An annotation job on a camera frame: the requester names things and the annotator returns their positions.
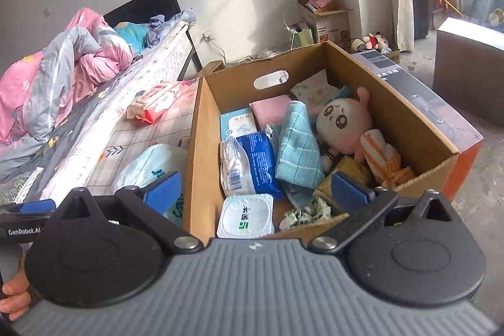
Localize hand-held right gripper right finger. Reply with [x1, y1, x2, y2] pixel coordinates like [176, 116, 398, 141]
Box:
[308, 171, 454, 255]

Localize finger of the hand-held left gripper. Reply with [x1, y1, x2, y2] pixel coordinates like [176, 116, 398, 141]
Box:
[0, 212, 56, 222]
[20, 199, 56, 215]

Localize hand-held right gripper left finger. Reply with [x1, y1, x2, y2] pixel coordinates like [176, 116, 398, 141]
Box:
[55, 171, 204, 255]

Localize gold packet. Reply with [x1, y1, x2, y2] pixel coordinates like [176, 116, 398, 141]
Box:
[313, 156, 373, 205]

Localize white plastic bag green print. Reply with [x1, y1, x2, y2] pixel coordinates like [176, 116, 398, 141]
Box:
[114, 143, 190, 229]

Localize orange striped cloth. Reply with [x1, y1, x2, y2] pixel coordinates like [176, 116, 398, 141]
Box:
[360, 129, 416, 188]

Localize large cardboard box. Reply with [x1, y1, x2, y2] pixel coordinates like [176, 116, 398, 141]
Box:
[183, 41, 460, 243]

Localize green white cloth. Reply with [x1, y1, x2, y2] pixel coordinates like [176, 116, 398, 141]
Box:
[280, 198, 336, 230]

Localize pink plush doll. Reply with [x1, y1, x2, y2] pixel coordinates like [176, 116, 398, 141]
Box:
[314, 86, 373, 164]

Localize teal checked towel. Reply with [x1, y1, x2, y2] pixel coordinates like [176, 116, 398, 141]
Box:
[273, 100, 326, 190]

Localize white pack green label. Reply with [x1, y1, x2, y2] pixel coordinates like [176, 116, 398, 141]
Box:
[216, 193, 275, 239]

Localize dark blue white packet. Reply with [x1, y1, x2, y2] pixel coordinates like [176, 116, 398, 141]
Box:
[218, 131, 285, 202]

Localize light blue mask box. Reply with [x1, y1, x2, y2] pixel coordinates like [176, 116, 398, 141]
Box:
[219, 108, 259, 142]

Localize pink towel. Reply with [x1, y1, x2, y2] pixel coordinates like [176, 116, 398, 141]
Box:
[250, 94, 294, 130]

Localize person's left hand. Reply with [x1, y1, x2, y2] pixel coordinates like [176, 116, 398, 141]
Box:
[0, 275, 34, 321]

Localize red white wipes packet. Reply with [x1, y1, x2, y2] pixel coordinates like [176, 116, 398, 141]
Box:
[126, 81, 198, 125]

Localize patterned bed mattress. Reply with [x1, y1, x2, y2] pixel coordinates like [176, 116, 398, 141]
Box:
[0, 19, 198, 203]

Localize black orange appliance box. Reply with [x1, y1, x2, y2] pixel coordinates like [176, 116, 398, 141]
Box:
[350, 48, 484, 203]

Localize pink grey quilt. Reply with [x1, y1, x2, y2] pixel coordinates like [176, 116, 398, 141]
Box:
[0, 8, 137, 180]

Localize small brown cardboard box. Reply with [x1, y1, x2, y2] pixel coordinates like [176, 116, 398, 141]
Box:
[200, 60, 226, 79]

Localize small red dress doll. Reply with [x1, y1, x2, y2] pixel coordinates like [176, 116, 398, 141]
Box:
[362, 31, 393, 52]

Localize green paper bag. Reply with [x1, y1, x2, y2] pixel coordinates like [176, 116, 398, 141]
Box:
[291, 28, 319, 49]

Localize blue pillow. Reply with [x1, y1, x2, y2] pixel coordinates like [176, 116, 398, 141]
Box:
[114, 22, 152, 55]

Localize purple grey cloth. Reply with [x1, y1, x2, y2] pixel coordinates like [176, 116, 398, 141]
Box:
[147, 9, 197, 46]

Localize dark grey cabinet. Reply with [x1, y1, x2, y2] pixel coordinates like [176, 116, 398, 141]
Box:
[432, 16, 504, 125]

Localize small cardboard box with clutter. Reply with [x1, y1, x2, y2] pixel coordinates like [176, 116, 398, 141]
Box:
[295, 0, 354, 46]

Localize black bed headboard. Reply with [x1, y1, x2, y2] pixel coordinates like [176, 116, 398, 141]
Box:
[103, 0, 204, 82]

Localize white power cable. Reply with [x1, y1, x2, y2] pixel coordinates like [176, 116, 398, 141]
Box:
[208, 39, 253, 66]

